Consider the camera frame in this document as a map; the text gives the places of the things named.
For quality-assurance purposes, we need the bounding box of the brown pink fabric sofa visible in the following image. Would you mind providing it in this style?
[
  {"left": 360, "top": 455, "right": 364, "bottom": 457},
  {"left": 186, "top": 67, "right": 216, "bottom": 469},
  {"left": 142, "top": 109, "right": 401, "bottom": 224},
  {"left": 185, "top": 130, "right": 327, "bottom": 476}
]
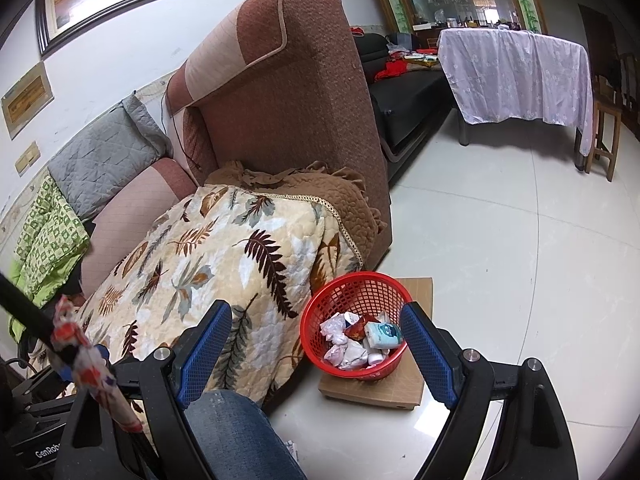
[{"left": 80, "top": 0, "right": 393, "bottom": 306}]

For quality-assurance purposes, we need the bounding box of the table with white cloth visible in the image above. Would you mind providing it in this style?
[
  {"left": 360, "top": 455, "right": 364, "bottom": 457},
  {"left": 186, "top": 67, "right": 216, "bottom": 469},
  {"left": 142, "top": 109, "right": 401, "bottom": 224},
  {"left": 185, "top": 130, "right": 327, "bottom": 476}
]
[{"left": 437, "top": 27, "right": 594, "bottom": 157}]

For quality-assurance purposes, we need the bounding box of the black leather sofa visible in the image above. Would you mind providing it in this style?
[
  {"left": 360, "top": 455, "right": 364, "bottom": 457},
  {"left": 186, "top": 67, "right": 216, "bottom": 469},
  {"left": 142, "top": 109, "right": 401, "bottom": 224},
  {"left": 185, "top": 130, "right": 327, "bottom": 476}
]
[{"left": 352, "top": 32, "right": 457, "bottom": 181}]

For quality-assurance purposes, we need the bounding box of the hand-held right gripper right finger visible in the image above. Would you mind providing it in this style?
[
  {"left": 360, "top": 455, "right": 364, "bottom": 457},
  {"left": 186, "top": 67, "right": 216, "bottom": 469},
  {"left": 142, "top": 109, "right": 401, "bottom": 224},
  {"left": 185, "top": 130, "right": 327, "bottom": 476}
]
[{"left": 400, "top": 301, "right": 581, "bottom": 480}]

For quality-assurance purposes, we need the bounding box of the green checkered quilt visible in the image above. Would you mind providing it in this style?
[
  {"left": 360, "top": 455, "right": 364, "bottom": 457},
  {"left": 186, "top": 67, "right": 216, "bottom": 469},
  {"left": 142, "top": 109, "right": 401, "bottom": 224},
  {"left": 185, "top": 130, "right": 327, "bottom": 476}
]
[{"left": 7, "top": 172, "right": 92, "bottom": 341}]

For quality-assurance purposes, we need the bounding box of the red white plastic wrap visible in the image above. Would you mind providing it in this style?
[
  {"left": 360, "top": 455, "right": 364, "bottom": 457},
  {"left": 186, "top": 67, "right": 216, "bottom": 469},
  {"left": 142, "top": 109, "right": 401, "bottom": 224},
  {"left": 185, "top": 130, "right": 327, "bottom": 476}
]
[{"left": 50, "top": 296, "right": 144, "bottom": 433}]

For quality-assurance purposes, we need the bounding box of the framed wall plaque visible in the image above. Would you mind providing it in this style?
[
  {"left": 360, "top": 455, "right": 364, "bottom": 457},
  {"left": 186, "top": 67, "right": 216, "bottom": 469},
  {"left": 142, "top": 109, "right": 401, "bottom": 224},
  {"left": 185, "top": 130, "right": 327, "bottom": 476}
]
[{"left": 0, "top": 61, "right": 55, "bottom": 141}]

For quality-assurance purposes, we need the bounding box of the beige wall switch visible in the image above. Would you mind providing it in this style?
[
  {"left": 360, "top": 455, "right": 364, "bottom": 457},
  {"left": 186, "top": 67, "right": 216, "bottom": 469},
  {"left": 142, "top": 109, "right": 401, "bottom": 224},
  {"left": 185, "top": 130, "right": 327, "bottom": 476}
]
[{"left": 14, "top": 141, "right": 41, "bottom": 176}]

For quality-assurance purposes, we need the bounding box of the crumpled white tissue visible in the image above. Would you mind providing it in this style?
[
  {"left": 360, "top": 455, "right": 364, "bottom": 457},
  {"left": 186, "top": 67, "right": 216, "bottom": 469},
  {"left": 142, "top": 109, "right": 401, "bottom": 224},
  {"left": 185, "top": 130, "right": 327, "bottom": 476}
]
[{"left": 323, "top": 342, "right": 348, "bottom": 368}]

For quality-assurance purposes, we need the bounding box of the flat cardboard box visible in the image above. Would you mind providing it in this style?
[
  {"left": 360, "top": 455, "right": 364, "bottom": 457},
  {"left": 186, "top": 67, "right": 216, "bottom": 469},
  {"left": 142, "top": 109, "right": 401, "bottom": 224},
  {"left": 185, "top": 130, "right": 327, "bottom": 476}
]
[{"left": 317, "top": 276, "right": 436, "bottom": 411}]

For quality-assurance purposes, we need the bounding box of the thin black cord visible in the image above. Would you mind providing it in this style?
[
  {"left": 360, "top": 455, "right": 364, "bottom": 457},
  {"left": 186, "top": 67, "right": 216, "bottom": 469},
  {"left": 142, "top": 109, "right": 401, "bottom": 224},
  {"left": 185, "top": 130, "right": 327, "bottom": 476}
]
[{"left": 161, "top": 77, "right": 203, "bottom": 171}]

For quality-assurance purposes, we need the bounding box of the leaf print blanket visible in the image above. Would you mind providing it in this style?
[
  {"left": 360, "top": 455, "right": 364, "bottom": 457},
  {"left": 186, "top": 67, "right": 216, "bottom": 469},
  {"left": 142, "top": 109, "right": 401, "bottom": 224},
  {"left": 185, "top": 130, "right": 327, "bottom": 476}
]
[{"left": 30, "top": 185, "right": 365, "bottom": 411}]

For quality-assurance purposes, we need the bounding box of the red plastic basket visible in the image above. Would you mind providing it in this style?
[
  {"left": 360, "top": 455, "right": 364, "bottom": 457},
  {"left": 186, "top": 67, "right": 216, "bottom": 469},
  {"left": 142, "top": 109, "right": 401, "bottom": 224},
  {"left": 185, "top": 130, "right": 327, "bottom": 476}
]
[{"left": 300, "top": 271, "right": 415, "bottom": 378}]

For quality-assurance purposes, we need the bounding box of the teal tissue packet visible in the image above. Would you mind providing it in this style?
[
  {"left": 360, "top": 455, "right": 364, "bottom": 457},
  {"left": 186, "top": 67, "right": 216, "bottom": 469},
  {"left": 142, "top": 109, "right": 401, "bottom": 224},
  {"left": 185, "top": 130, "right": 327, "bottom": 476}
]
[{"left": 364, "top": 321, "right": 405, "bottom": 348}]

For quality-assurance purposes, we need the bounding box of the red cloth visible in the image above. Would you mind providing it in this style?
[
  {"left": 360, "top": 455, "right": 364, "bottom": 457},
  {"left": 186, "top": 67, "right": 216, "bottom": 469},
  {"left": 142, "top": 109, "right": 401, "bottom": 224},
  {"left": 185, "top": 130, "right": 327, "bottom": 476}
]
[{"left": 375, "top": 57, "right": 416, "bottom": 81}]

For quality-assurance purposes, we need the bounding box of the grey metal table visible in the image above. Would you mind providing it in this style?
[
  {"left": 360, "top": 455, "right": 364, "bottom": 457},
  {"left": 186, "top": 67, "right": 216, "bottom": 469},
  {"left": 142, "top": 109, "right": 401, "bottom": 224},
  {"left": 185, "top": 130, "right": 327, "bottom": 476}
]
[{"left": 457, "top": 110, "right": 587, "bottom": 171}]

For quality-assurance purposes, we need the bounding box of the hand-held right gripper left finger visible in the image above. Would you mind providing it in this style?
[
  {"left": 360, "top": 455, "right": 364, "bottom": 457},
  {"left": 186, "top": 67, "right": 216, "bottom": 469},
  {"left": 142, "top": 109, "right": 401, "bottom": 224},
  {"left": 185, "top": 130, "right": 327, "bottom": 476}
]
[{"left": 52, "top": 300, "right": 233, "bottom": 480}]

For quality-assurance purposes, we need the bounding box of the person's jeans leg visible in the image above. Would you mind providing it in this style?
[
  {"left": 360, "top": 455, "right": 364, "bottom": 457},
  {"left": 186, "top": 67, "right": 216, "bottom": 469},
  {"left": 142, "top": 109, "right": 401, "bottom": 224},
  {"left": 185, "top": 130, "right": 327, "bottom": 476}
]
[{"left": 185, "top": 390, "right": 308, "bottom": 480}]

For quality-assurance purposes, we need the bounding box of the grey quilted pillow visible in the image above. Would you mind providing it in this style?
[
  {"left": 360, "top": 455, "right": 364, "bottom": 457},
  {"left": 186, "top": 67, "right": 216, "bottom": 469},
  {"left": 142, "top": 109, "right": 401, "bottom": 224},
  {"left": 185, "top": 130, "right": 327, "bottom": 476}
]
[{"left": 47, "top": 91, "right": 175, "bottom": 222}]

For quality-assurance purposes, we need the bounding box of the wooden stool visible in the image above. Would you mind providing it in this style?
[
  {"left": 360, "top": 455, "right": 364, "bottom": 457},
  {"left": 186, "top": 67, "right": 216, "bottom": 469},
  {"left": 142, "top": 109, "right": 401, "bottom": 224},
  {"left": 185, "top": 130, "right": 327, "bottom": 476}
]
[{"left": 585, "top": 75, "right": 623, "bottom": 182}]

